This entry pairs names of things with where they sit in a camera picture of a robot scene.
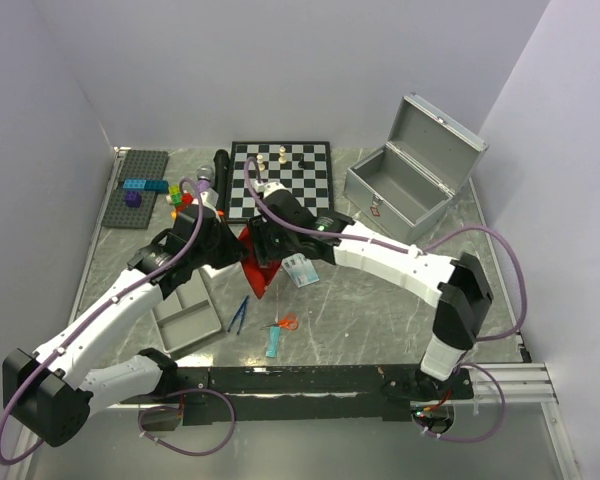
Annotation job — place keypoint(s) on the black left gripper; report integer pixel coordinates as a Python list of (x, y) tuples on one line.
[(233, 250)]

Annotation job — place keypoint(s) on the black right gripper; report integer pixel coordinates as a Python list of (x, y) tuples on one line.
[(261, 228)]

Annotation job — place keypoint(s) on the red first aid pouch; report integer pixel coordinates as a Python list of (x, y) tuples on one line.
[(258, 277)]

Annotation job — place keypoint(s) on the blue plastic tweezers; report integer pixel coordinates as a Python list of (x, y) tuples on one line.
[(237, 321)]

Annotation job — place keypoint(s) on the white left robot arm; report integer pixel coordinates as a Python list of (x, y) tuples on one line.
[(48, 391)]

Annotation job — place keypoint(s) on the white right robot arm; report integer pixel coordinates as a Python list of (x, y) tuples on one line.
[(456, 287)]

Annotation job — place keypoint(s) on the light blue mask packet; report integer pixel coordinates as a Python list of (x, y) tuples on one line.
[(300, 270)]

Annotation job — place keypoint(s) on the colourful lego car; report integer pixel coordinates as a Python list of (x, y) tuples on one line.
[(179, 199)]

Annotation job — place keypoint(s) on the white chess pawn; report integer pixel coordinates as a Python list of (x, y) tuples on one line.
[(260, 162)]

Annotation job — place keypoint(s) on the purple glitter microphone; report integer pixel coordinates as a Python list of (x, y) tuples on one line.
[(205, 177)]

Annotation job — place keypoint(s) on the black white chessboard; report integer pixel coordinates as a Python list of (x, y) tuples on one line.
[(311, 186)]

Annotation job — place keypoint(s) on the grey plastic tray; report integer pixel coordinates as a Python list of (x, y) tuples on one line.
[(187, 316)]

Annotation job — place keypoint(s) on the white chess queen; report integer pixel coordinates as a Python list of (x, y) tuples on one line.
[(282, 155)]

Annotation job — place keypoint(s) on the orange scissors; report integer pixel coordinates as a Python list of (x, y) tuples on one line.
[(289, 322)]

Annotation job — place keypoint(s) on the blue lego brick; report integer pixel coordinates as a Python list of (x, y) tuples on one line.
[(151, 185)]

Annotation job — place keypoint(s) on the teal sachet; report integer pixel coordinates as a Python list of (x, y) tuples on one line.
[(274, 333)]

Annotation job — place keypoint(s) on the purple lego brick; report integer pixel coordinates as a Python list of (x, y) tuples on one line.
[(132, 199)]

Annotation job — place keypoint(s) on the lower grey lego baseplate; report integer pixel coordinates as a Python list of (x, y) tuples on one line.
[(119, 215)]

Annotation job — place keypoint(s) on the grey lego baseplate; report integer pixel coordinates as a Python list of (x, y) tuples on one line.
[(119, 215), (144, 164)]

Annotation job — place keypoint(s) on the upper grey lego baseplate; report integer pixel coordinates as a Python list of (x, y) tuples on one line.
[(144, 164)]

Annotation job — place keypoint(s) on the grey metal case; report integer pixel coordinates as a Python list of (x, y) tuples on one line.
[(407, 185)]

